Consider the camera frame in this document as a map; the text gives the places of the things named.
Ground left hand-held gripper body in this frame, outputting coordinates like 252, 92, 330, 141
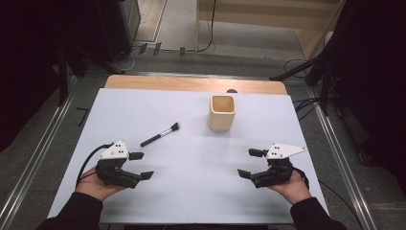
95, 139, 143, 190

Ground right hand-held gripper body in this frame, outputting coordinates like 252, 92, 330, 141
250, 143, 308, 189

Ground black makeup brush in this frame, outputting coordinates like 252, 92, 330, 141
140, 122, 181, 149

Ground beige square cup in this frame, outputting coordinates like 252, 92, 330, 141
207, 94, 237, 132

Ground person's left hand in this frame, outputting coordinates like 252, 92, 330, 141
75, 166, 127, 203

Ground person's right hand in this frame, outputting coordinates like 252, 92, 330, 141
267, 169, 312, 205

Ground white board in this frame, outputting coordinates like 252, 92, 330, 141
47, 88, 329, 224

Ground wooden table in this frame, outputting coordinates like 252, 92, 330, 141
104, 75, 288, 96

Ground black metal stand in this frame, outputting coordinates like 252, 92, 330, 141
269, 57, 334, 117
56, 44, 126, 107

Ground dark cabinet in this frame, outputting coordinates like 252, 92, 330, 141
95, 0, 142, 62

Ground light wooden shelf unit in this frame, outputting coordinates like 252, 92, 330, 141
194, 0, 348, 60

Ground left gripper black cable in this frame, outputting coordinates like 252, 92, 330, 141
75, 142, 115, 189

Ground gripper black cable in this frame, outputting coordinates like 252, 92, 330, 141
75, 142, 115, 189
293, 167, 310, 190

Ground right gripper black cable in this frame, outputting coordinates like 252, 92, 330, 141
293, 167, 310, 190

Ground thin black floor cable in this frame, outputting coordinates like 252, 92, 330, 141
318, 179, 365, 230

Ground aluminium floor rail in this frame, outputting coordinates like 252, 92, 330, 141
0, 76, 79, 230
307, 87, 379, 230

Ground black floor cables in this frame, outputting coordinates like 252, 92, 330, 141
292, 96, 321, 122

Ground white floor cable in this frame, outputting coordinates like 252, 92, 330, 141
116, 46, 142, 72

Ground black hanging cable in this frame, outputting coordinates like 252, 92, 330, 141
196, 0, 217, 54

